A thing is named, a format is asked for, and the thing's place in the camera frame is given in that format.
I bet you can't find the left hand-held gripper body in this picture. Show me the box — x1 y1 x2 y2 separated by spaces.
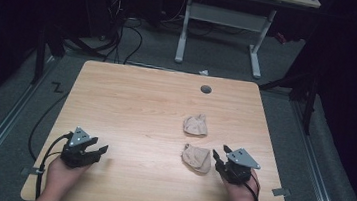
58 125 103 172

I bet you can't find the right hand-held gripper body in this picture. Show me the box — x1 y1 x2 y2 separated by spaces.
213 145 264 187

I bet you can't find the beige sock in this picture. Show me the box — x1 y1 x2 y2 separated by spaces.
179 142 214 175
181 111 211 139

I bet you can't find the person's right hand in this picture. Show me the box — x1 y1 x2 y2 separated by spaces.
220 167 263 201

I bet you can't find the person's left hand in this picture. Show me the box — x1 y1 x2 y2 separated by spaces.
43 154 92 199

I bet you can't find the black metal stand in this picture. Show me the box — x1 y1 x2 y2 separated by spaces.
253 63 322 137
29 23 70 88

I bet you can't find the red object under desk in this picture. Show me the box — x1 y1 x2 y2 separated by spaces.
273 31 289 47

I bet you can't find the white-legged desk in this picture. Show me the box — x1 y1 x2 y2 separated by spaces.
173 0 323 85

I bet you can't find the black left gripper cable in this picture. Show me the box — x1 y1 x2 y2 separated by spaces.
33 128 75 201

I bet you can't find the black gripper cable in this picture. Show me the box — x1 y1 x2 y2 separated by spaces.
241 178 263 201
33 128 75 201

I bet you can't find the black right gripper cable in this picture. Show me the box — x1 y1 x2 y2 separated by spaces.
241 178 263 201

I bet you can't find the black floor cable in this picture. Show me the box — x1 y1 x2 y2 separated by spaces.
25 87 71 165

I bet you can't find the grey metal bracket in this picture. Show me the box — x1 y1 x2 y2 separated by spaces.
20 165 47 179
270 186 292 199

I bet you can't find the grey round cable grommet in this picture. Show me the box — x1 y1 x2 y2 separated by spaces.
199 84 213 96

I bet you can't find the bundle of black cables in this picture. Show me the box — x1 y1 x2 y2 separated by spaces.
93 0 149 67

